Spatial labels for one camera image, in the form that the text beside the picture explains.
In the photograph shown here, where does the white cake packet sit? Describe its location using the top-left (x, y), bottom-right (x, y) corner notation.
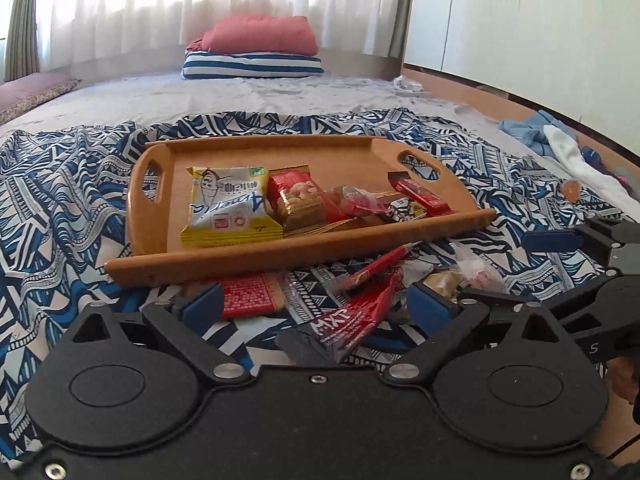
top-left (450, 242), bottom-right (511, 293)

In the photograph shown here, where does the blue white striped pillow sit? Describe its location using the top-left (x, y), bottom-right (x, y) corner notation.
top-left (180, 51), bottom-right (323, 81)

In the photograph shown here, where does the brown black white packet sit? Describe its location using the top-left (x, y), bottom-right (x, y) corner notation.
top-left (350, 190), bottom-right (428, 226)

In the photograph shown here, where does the white wardrobe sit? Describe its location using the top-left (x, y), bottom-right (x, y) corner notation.
top-left (402, 0), bottom-right (640, 126)

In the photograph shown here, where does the pink red snack packet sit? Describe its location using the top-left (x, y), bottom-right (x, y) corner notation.
top-left (325, 185), bottom-right (386, 218)

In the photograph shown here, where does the yellow white snack packet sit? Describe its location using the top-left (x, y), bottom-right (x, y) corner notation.
top-left (180, 166), bottom-right (283, 248)

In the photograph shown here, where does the beige nougat wrapper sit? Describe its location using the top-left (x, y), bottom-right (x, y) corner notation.
top-left (425, 270), bottom-right (466, 296)

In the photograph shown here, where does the red pillow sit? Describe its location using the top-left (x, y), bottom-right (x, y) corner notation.
top-left (185, 15), bottom-right (321, 57)

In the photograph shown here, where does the purple pillow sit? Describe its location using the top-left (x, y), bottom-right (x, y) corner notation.
top-left (0, 74), bottom-right (83, 126)

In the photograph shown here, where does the light blue cloth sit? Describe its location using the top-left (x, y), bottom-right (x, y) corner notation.
top-left (497, 110), bottom-right (581, 156)

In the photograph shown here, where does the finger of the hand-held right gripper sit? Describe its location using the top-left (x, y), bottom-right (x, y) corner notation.
top-left (542, 266), bottom-right (640, 328)
top-left (521, 217), bottom-right (640, 263)

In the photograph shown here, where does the white cloth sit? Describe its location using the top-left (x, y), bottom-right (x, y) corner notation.
top-left (542, 124), bottom-right (636, 206)

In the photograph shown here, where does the red gold nut packet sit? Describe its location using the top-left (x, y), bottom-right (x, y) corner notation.
top-left (266, 167), bottom-right (351, 233)

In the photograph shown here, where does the green curtain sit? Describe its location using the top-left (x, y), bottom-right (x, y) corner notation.
top-left (0, 0), bottom-right (48, 83)
top-left (392, 0), bottom-right (418, 63)

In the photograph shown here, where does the dark red chocolate bar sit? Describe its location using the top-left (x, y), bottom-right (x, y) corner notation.
top-left (387, 171), bottom-right (453, 216)

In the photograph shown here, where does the red black snack packet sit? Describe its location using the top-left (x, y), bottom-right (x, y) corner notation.
top-left (276, 267), bottom-right (406, 366)

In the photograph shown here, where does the wooden serving tray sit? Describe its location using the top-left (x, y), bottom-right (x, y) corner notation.
top-left (105, 135), bottom-right (497, 287)

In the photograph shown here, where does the crumpled white tissue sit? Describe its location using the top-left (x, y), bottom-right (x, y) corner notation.
top-left (390, 75), bottom-right (426, 93)

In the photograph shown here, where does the grey bed sheet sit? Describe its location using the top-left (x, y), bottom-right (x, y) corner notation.
top-left (0, 72), bottom-right (601, 181)

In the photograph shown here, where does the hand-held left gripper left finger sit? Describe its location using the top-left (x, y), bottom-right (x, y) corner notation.
top-left (65, 281), bottom-right (251, 388)

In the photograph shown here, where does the blue white patterned blanket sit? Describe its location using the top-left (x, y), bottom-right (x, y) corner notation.
top-left (0, 109), bottom-right (626, 461)

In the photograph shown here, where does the dark blue garment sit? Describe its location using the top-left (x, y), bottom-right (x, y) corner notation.
top-left (582, 146), bottom-right (631, 186)

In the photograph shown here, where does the red cracker packet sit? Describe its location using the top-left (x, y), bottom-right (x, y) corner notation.
top-left (220, 272), bottom-right (291, 320)

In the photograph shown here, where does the thin red stick packet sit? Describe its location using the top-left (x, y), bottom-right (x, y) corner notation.
top-left (332, 241), bottom-right (423, 293)

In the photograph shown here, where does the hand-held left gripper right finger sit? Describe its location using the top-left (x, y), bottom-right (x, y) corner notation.
top-left (380, 281), bottom-right (576, 388)

